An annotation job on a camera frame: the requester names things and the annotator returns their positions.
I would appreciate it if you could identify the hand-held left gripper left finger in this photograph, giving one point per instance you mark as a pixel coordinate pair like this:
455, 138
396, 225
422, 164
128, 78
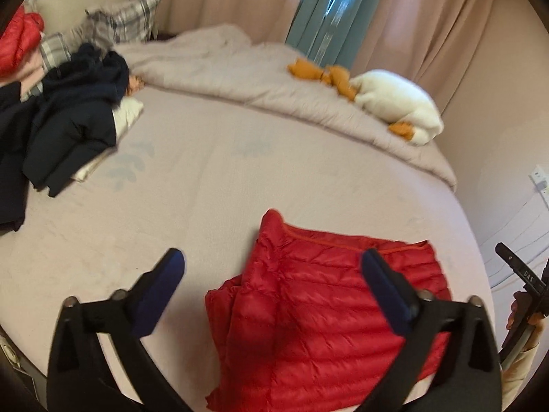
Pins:
156, 296

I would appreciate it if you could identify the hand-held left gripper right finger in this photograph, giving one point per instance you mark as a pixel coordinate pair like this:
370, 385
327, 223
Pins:
386, 292

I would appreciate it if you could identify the red down jacket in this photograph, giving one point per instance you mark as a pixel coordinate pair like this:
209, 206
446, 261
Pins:
309, 330

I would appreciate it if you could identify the person's right forearm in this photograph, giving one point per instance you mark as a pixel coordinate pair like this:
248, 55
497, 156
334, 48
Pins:
519, 369

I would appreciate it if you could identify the person's right hand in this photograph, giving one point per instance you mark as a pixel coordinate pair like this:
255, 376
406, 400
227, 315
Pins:
516, 309

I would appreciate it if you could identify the bed with pink sheet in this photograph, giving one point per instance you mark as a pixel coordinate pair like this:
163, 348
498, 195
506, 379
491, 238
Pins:
193, 201

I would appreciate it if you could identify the black jacket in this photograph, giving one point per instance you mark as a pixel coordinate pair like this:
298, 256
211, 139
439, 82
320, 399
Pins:
64, 137

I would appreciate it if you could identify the cream cloth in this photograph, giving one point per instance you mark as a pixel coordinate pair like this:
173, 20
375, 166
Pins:
128, 113

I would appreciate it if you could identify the white goose plush toy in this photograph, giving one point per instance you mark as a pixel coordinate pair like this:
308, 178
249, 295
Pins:
394, 98

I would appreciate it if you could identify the small peach toy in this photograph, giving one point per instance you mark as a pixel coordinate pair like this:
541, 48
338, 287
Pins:
135, 83

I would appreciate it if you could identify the navy garment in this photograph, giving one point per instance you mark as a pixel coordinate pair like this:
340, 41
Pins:
94, 73

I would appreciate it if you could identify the grey duvet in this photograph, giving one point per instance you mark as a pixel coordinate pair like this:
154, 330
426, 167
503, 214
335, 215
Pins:
257, 77

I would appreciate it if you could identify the pink curtain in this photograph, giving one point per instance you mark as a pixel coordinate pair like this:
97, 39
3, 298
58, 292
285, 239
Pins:
450, 30
223, 0

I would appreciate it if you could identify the plaid pillow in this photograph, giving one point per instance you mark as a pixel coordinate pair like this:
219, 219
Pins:
92, 30
137, 17

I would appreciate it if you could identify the blue curtain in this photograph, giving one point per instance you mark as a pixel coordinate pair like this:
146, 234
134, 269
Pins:
317, 17

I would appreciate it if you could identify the small red garment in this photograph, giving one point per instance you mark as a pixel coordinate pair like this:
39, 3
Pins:
17, 38

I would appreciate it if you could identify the white wall power strip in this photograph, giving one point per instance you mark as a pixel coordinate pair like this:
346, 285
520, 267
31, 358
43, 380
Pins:
541, 179

